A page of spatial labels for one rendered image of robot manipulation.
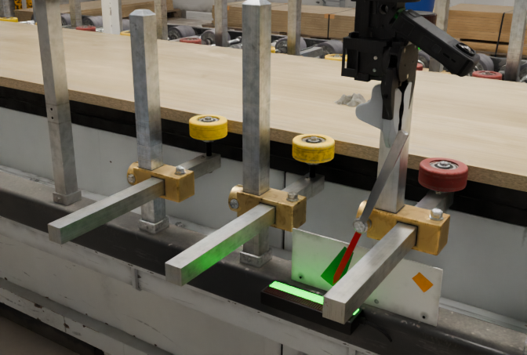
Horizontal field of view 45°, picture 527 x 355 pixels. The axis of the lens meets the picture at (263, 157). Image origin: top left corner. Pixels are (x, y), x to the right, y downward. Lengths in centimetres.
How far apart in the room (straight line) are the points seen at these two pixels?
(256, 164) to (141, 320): 89
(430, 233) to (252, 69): 38
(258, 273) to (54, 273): 105
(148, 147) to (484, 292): 69
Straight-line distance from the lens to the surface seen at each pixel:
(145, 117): 122
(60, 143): 143
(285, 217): 108
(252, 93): 106
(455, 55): 82
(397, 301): 105
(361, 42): 84
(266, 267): 117
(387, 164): 91
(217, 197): 146
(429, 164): 110
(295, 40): 227
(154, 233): 130
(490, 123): 141
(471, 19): 699
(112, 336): 196
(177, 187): 121
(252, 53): 104
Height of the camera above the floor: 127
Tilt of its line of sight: 20 degrees down
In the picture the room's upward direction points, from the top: straight up
